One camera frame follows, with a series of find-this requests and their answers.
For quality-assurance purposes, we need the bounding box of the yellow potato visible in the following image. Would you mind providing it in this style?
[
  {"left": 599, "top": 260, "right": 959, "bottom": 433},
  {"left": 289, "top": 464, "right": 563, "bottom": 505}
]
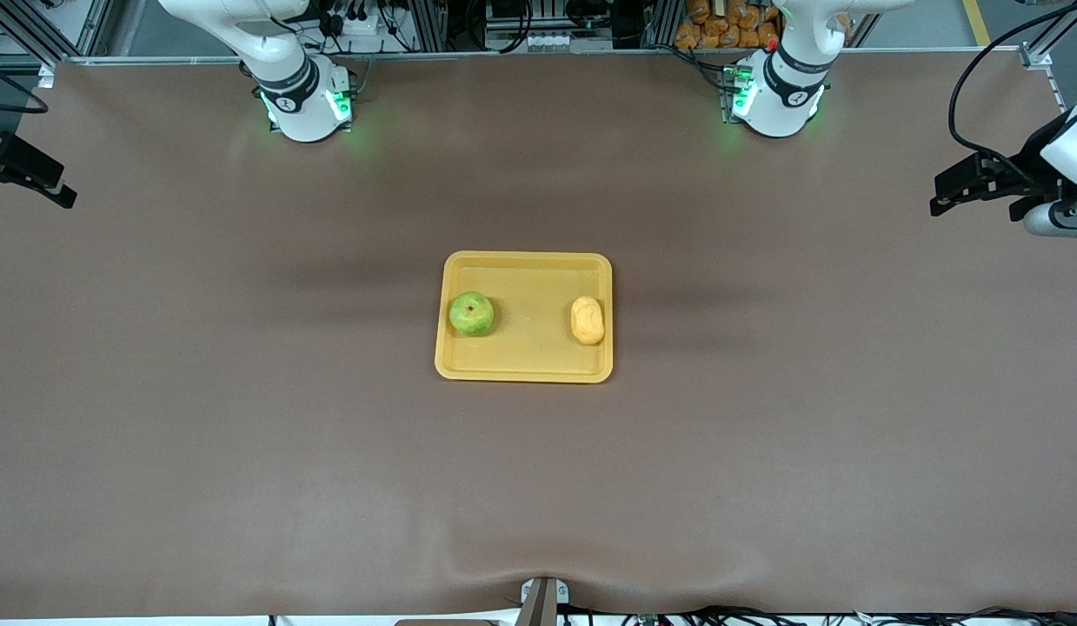
[{"left": 570, "top": 295, "right": 606, "bottom": 346}]

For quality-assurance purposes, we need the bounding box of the green apple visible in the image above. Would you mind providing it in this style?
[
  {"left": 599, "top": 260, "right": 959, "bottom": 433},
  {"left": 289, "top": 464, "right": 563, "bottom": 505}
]
[{"left": 449, "top": 290, "right": 495, "bottom": 338}]

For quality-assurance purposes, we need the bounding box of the yellow plastic tray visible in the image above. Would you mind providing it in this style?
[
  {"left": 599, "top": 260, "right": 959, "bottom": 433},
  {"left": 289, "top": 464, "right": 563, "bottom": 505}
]
[{"left": 434, "top": 250, "right": 615, "bottom": 384}]

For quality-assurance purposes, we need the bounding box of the bag of orange snacks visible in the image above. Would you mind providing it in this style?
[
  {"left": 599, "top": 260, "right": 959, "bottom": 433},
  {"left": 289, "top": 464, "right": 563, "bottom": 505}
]
[{"left": 675, "top": 0, "right": 782, "bottom": 50}]

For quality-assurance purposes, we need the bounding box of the white power strip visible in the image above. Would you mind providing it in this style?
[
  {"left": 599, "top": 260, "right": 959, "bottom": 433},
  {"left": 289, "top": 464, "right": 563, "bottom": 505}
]
[{"left": 325, "top": 0, "right": 391, "bottom": 37}]

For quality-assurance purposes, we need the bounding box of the brown table mat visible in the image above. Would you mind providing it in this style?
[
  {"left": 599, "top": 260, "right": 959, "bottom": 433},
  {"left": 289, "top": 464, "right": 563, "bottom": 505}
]
[{"left": 0, "top": 50, "right": 1077, "bottom": 620}]

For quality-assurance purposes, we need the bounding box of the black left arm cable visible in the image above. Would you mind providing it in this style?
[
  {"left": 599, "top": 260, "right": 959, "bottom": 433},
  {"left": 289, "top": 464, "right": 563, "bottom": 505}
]
[{"left": 948, "top": 0, "right": 1077, "bottom": 179}]

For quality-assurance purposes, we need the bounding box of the aluminium frame post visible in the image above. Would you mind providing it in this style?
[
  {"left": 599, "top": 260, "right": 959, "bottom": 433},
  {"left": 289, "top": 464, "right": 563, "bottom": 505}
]
[{"left": 1020, "top": 0, "right": 1077, "bottom": 72}]

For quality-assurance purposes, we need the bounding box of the silver table edge rail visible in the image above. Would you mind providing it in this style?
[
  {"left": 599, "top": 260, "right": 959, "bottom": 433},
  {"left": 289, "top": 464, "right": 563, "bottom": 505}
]
[{"left": 38, "top": 45, "right": 1052, "bottom": 70}]

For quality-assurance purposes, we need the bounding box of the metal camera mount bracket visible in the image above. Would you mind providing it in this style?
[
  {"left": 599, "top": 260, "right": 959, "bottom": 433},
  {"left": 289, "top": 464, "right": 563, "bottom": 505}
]
[{"left": 519, "top": 576, "right": 570, "bottom": 626}]

